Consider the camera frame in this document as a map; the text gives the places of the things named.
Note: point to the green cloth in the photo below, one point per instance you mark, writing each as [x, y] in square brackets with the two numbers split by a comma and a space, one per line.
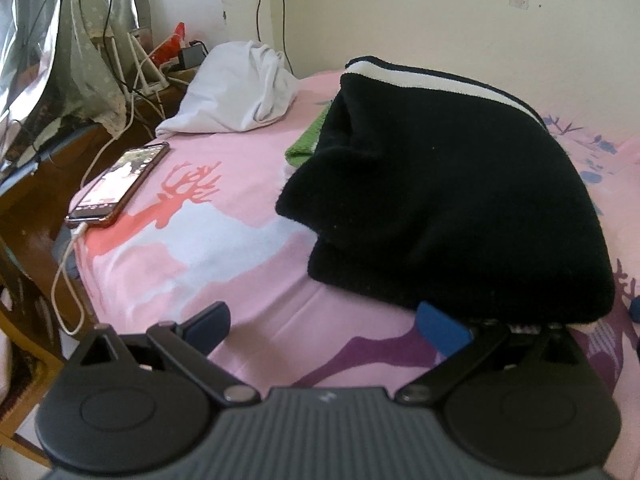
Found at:
[305, 145]

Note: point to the black sweater with white stripes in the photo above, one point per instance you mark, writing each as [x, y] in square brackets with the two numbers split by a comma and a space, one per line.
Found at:
[450, 185]

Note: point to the silver foil curtain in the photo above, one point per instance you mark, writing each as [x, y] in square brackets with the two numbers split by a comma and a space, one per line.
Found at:
[35, 45]

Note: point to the smartphone with red case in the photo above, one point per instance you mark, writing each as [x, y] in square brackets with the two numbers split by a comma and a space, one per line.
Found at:
[120, 182]

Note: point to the wooden chair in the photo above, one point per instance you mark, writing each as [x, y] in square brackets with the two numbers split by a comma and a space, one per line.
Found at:
[27, 340]

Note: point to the pink printed bed sheet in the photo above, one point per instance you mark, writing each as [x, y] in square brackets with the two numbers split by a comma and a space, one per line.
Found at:
[225, 260]

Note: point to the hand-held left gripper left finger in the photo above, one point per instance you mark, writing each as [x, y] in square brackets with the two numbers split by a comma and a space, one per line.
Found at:
[210, 321]

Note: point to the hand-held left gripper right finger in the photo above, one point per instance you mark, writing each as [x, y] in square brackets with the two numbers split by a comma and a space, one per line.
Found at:
[441, 331]

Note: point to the white cloth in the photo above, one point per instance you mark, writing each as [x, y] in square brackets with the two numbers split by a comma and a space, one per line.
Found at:
[235, 90]

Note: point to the red packet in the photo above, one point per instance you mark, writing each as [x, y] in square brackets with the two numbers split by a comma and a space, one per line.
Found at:
[170, 42]

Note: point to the grey floral cloth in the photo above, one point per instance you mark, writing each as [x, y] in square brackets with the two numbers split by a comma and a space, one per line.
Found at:
[95, 60]

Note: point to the black power adapter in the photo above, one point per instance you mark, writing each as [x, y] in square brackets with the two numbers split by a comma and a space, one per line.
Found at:
[192, 55]

